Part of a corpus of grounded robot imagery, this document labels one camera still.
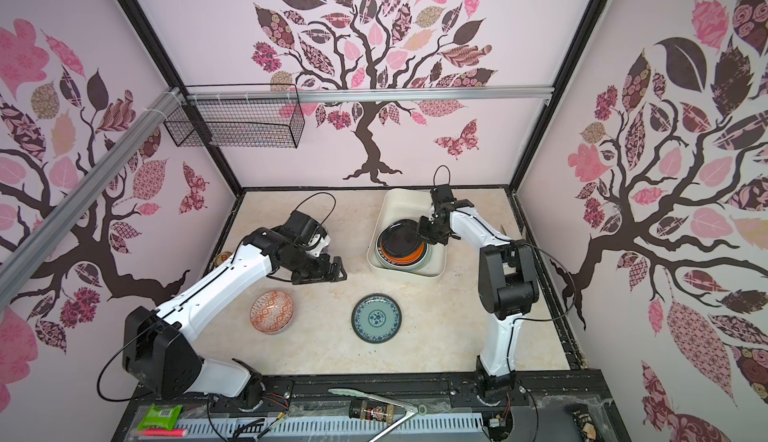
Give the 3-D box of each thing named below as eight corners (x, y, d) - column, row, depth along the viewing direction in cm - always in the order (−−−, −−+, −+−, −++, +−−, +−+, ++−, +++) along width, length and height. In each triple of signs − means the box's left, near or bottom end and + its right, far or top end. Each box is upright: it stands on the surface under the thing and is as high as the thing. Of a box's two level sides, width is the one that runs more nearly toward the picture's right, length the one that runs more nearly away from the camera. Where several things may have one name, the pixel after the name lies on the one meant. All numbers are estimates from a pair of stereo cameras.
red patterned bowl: (253, 336, 84) (244, 328, 79) (264, 300, 91) (256, 290, 86) (290, 337, 84) (283, 328, 79) (298, 300, 91) (292, 290, 86)
